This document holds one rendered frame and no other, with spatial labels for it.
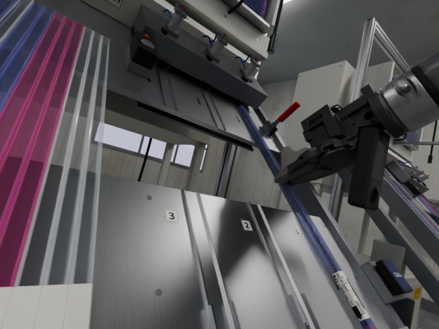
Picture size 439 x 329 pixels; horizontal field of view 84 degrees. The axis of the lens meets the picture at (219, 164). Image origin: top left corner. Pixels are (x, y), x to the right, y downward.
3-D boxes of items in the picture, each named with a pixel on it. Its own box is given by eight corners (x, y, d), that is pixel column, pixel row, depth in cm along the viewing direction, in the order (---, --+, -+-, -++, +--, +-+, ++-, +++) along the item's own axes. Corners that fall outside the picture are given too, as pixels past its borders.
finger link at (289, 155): (270, 161, 50) (310, 138, 44) (277, 187, 47) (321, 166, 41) (260, 156, 48) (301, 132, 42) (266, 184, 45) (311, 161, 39)
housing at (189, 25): (232, 106, 81) (260, 69, 74) (61, 21, 53) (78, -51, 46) (225, 93, 86) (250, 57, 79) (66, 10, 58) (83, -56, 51)
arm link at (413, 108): (450, 124, 32) (433, 100, 27) (411, 142, 35) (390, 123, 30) (420, 85, 36) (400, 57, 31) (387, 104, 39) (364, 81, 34)
